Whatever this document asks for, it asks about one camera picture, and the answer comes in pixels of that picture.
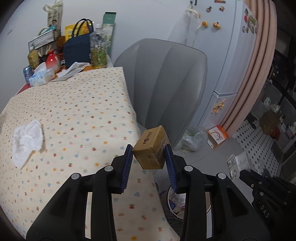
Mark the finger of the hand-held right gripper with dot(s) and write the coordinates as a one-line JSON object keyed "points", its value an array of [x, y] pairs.
{"points": [[249, 179]]}

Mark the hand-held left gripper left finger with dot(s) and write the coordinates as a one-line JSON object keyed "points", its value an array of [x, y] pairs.
{"points": [[126, 166]]}

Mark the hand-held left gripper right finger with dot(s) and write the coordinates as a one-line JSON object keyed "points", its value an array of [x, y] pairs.
{"points": [[170, 169]]}

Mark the small cardboard box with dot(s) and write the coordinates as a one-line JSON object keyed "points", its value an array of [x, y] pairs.
{"points": [[150, 146]]}

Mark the trash bin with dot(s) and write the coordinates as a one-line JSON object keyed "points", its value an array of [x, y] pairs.
{"points": [[178, 204]]}

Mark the clear plastic bag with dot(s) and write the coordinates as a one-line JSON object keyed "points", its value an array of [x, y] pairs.
{"points": [[196, 139]]}

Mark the orange white box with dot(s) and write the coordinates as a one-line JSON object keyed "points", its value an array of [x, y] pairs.
{"points": [[217, 136]]}

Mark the brown paper bag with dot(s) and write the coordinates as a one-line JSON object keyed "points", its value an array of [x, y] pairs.
{"points": [[269, 121]]}

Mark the floral cream tablecloth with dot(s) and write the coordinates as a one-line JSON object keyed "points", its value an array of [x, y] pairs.
{"points": [[81, 115]]}

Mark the grey chair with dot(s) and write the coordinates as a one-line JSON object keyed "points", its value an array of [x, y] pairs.
{"points": [[161, 81]]}

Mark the crumpled white tissue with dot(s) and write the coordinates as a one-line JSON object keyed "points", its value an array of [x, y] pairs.
{"points": [[25, 141]]}

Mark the flat grey packet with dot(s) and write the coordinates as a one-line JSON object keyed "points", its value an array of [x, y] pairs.
{"points": [[66, 75]]}

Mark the pink ribbed curtain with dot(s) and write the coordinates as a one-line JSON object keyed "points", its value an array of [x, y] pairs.
{"points": [[254, 69]]}

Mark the white cloth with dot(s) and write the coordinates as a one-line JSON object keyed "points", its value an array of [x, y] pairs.
{"points": [[77, 66]]}

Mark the clear bottle with yellow liquid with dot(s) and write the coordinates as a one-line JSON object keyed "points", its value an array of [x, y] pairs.
{"points": [[98, 53]]}

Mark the white fridge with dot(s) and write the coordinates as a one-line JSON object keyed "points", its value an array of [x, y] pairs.
{"points": [[219, 58]]}

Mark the blue white tissue box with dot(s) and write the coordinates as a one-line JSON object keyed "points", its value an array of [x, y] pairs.
{"points": [[41, 77]]}

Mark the navy lunch bag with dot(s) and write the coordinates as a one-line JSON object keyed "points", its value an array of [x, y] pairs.
{"points": [[76, 51]]}

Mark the red ceramic vase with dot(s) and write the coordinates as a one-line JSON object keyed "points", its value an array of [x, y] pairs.
{"points": [[53, 62]]}

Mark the black mesh pen holder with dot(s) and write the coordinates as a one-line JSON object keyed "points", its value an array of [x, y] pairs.
{"points": [[42, 59]]}

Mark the blue drink can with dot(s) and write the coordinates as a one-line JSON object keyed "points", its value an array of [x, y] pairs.
{"points": [[26, 73]]}

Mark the brown plush toy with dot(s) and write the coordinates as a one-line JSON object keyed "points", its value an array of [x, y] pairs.
{"points": [[61, 41]]}

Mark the green carton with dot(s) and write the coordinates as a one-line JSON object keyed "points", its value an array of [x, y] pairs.
{"points": [[108, 23]]}

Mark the yellow snack bag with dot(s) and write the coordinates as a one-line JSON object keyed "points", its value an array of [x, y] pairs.
{"points": [[69, 31]]}

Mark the orange fruit magnet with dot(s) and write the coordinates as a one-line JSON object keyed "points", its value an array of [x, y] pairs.
{"points": [[204, 24]]}

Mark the yellow brown magnet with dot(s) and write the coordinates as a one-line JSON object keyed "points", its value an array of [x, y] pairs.
{"points": [[216, 25]]}

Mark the teal packet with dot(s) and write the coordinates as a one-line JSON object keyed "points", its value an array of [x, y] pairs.
{"points": [[49, 29]]}

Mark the printed white tote bag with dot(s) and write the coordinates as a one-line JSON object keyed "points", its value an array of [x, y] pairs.
{"points": [[55, 18]]}

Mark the pineapple magnet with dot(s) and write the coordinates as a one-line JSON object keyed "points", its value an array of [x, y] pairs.
{"points": [[209, 9]]}

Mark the small yellow magnet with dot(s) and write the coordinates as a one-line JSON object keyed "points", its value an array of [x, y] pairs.
{"points": [[222, 8]]}

